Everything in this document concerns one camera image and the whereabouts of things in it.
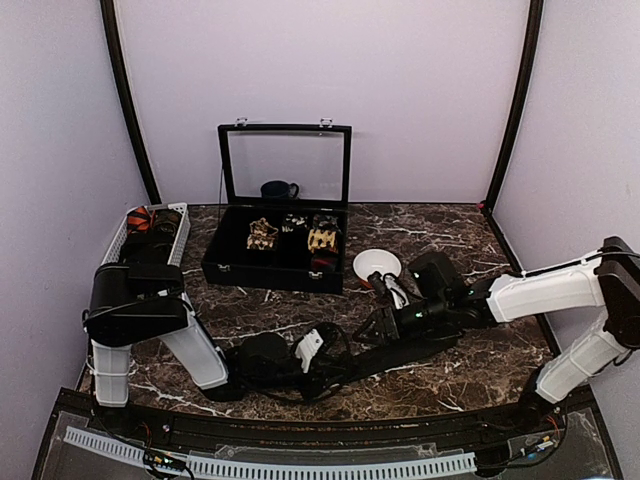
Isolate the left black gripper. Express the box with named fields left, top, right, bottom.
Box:
left=246, top=357, right=349, bottom=402

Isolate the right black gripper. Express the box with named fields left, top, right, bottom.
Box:
left=353, top=294, right=451, bottom=347

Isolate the black necktie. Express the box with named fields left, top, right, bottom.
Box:
left=344, top=336, right=459, bottom=383

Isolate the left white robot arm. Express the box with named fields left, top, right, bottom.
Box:
left=83, top=263, right=355, bottom=436

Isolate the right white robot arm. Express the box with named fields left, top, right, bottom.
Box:
left=353, top=236, right=639, bottom=434

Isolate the white and orange bowl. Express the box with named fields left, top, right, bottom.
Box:
left=352, top=248, right=402, bottom=289

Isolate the red black rolled tie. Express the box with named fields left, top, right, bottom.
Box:
left=310, top=250, right=339, bottom=272

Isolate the tan patterned rolled tie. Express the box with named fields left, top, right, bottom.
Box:
left=307, top=214, right=341, bottom=254

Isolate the leopard print rolled tie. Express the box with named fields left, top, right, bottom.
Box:
left=247, top=217, right=279, bottom=251

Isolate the black white rolled tie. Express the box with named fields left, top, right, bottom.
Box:
left=281, top=213, right=310, bottom=234

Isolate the black tie storage box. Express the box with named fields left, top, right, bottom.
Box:
left=201, top=120, right=352, bottom=294

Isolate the dark blue mug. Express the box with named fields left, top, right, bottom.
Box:
left=260, top=180, right=300, bottom=200

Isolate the brown rolled tie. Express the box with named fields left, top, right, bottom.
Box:
left=152, top=209, right=182, bottom=236

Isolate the orange striped rolled tie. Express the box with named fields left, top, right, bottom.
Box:
left=126, top=206, right=156, bottom=235

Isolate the white plastic basket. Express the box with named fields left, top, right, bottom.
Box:
left=101, top=203, right=190, bottom=267

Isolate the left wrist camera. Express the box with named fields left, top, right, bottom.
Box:
left=238, top=332, right=290, bottom=378

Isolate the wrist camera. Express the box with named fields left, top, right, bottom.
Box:
left=238, top=332, right=290, bottom=378
left=408, top=252, right=466, bottom=300

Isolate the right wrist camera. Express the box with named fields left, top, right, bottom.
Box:
left=408, top=252, right=466, bottom=300

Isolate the white cable duct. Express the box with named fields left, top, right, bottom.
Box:
left=63, top=426, right=477, bottom=479

